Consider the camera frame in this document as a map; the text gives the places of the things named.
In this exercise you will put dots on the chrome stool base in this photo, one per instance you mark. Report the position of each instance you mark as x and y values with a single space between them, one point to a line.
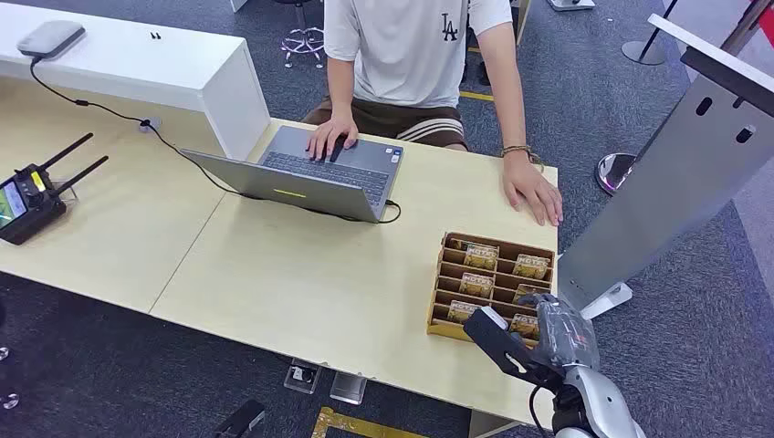
300 18

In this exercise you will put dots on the wooden card holder box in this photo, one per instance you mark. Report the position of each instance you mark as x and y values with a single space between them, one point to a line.
441 330

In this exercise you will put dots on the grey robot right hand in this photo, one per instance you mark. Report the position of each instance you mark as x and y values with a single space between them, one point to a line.
565 338

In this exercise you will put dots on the black remote controller with antennas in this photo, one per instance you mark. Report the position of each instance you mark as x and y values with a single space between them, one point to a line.
30 207

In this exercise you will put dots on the clear acrylic block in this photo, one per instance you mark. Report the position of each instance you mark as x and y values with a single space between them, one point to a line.
302 376
348 388

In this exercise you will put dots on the chrome stanchion base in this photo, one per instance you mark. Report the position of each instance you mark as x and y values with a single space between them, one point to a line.
613 173

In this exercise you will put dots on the grey metal gate panel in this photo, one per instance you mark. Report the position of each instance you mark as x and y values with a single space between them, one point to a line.
665 199

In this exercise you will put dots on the grey stanchion with black pole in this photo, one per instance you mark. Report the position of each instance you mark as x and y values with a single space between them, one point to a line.
641 53

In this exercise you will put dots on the person's left forearm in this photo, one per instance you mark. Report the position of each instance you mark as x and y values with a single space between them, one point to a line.
507 96

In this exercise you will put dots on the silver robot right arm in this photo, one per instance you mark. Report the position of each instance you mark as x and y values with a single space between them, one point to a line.
597 400

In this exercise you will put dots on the person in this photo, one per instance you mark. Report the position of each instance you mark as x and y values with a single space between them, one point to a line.
405 54

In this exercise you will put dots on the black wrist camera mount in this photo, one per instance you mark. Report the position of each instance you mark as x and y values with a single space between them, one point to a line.
497 349

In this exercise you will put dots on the clear acrylic controller stand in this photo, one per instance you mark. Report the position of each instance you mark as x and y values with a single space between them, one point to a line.
67 192

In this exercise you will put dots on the white floor stand base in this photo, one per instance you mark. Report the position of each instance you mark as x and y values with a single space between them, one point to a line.
571 4

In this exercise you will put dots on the person's right hand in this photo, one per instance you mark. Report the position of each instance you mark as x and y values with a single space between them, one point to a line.
331 134

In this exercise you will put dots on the white raised counter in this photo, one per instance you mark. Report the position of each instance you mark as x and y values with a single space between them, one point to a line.
151 66

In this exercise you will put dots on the brass stanchion post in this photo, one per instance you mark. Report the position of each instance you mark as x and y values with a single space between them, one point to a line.
741 29

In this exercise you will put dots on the grey flat power adapter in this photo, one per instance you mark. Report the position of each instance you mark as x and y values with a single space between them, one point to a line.
51 37

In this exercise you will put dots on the person's left hand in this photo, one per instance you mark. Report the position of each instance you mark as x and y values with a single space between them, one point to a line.
531 184

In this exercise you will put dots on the grey laptop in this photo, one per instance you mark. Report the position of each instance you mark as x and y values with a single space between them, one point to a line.
314 188

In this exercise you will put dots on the gold patterned card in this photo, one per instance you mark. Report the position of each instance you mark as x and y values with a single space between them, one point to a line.
524 291
531 266
476 285
461 312
481 258
524 327

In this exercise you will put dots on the person's right forearm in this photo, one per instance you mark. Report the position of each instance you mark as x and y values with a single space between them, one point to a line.
340 90

